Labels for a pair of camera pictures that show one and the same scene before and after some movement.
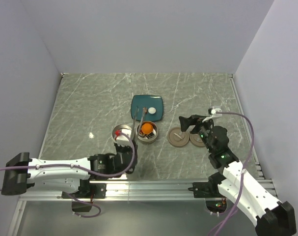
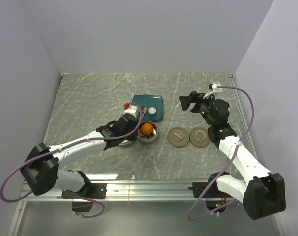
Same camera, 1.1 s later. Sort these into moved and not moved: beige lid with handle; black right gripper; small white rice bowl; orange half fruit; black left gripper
Moved: black right gripper; black left gripper
Not moved: small white rice bowl; orange half fruit; beige lid with handle
